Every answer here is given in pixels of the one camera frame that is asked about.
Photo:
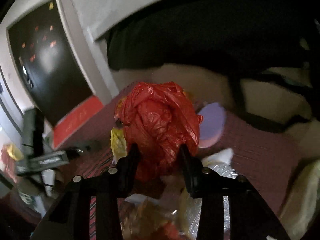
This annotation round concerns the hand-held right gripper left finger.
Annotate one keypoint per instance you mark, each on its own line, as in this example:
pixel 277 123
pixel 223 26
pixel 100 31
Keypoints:
pixel 132 161

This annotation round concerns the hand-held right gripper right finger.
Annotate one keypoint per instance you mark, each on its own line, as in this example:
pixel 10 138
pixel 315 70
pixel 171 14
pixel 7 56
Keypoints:
pixel 187 161

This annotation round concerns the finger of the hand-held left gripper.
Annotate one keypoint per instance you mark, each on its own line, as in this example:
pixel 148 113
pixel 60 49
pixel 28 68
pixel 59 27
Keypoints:
pixel 83 149

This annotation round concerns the red plastic bag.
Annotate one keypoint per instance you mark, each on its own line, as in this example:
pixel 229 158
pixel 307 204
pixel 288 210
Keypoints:
pixel 160 120

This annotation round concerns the crumpled yellow pink wrapper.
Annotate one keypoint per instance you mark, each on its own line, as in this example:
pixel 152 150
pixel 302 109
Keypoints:
pixel 11 152

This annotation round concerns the red doormat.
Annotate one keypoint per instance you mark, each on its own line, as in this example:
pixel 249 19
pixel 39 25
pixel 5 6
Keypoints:
pixel 78 120

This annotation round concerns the white tissue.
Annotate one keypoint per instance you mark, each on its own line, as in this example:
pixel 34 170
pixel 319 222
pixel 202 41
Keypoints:
pixel 221 156

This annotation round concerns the purple round lid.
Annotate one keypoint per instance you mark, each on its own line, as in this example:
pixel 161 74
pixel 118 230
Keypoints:
pixel 212 123

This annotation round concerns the orange snack wrapper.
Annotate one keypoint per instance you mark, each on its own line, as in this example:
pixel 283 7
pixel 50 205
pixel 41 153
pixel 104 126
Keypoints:
pixel 147 217

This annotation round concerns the dark red rug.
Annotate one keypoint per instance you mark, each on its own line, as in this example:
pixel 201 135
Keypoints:
pixel 260 150

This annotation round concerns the black door with stickers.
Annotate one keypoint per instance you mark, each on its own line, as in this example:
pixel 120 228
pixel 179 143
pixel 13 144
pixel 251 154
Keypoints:
pixel 50 62

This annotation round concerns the black bag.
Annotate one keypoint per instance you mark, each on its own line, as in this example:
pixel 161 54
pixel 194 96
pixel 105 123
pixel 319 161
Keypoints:
pixel 212 35

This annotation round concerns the white desk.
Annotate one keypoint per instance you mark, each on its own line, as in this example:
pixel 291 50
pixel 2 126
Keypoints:
pixel 105 2

